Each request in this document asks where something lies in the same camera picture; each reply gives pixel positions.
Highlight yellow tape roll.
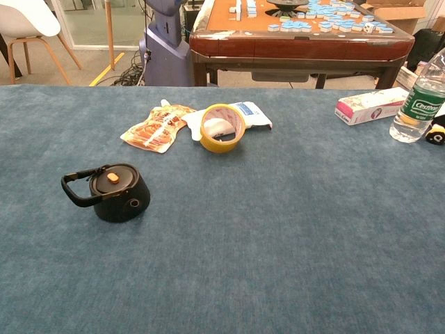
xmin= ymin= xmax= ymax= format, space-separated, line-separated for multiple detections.
xmin=200 ymin=103 xmax=247 ymax=154

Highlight purple robot base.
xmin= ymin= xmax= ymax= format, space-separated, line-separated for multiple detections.
xmin=138 ymin=0 xmax=194 ymax=87

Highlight brown mahjong table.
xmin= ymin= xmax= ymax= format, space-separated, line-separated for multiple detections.
xmin=189 ymin=0 xmax=416 ymax=90

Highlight black bag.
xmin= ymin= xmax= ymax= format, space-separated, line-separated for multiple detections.
xmin=405 ymin=28 xmax=445 ymax=73

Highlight white tissue packet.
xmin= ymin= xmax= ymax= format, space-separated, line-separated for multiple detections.
xmin=181 ymin=101 xmax=273 ymax=142

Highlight stack of papers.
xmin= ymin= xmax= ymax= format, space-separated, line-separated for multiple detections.
xmin=396 ymin=61 xmax=428 ymax=92

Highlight orange snack pouch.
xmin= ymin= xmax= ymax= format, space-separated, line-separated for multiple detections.
xmin=120 ymin=99 xmax=197 ymax=154

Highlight cardboard box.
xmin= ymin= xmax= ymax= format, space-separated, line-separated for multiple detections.
xmin=359 ymin=0 xmax=427 ymax=35

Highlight blue felt table cloth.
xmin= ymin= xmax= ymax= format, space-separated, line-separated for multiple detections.
xmin=0 ymin=84 xmax=445 ymax=334

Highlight clear water bottle green label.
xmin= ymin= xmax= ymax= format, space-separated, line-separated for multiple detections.
xmin=389 ymin=47 xmax=445 ymax=144

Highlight pink white carton box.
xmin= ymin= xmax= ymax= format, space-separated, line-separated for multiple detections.
xmin=334 ymin=86 xmax=410 ymax=127

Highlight black floor cables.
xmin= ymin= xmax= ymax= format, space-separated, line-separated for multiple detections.
xmin=111 ymin=51 xmax=145 ymax=87

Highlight black round dish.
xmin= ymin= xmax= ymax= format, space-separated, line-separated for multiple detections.
xmin=265 ymin=0 xmax=310 ymax=18

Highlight white chair wooden legs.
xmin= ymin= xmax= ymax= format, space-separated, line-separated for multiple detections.
xmin=0 ymin=0 xmax=83 ymax=86

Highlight black round device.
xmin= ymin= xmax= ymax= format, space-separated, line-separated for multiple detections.
xmin=60 ymin=163 xmax=151 ymax=223

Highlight wooden pole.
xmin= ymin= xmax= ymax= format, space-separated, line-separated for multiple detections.
xmin=104 ymin=0 xmax=116 ymax=72

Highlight standing white mahjong tile row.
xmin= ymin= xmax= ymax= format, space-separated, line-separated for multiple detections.
xmin=229 ymin=0 xmax=243 ymax=22

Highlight black yellow plush toy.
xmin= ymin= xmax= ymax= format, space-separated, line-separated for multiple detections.
xmin=424 ymin=113 xmax=445 ymax=146

